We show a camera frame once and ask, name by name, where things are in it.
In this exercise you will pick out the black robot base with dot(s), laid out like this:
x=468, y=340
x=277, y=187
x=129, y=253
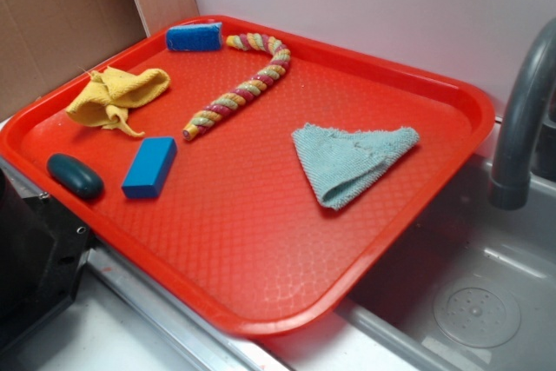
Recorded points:
x=43, y=249

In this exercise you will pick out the light blue folded cloth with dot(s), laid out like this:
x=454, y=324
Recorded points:
x=341, y=165

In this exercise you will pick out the yellow crumpled cloth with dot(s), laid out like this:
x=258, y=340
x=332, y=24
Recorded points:
x=109, y=96

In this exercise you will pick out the red plastic tray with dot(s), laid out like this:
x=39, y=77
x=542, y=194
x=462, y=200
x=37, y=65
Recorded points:
x=237, y=233

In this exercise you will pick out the blue rectangular block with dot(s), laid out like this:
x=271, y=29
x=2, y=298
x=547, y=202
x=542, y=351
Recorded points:
x=148, y=172

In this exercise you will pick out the blue sponge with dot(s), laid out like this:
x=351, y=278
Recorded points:
x=196, y=37

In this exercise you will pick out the dark green oval soap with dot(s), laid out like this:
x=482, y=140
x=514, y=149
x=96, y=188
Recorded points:
x=75, y=176

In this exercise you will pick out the grey plastic sink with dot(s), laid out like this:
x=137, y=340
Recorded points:
x=466, y=287

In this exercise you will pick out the grey faucet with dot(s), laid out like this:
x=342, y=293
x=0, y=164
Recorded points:
x=526, y=142

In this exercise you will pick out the brown cardboard panel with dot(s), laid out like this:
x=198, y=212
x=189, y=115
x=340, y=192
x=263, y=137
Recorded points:
x=46, y=43

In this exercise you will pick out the multicolour twisted rope toy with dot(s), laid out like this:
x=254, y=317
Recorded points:
x=233, y=100

